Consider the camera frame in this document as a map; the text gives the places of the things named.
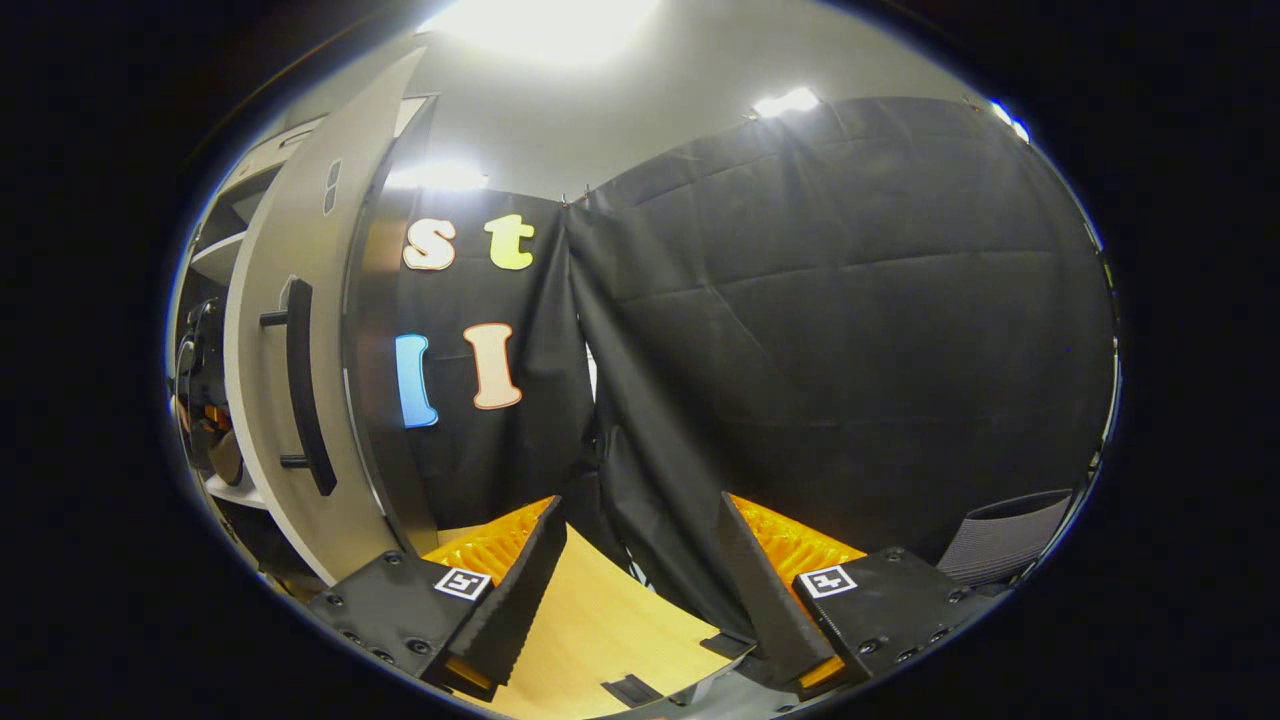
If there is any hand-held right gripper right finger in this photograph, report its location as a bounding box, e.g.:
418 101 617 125
718 492 1006 701

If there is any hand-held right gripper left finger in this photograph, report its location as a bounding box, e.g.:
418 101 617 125
308 495 569 703

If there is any brown fuzzy shoe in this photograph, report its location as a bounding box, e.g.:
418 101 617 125
205 428 247 488

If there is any white shoe cabinet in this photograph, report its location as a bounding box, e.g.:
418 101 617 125
168 48 441 591

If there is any black backdrop cloth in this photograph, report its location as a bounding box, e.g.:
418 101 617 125
360 190 601 531
565 95 1117 646

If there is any grey mesh office chair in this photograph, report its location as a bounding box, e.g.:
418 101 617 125
935 489 1074 587

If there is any black door handle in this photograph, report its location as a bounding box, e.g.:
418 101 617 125
260 278 338 498

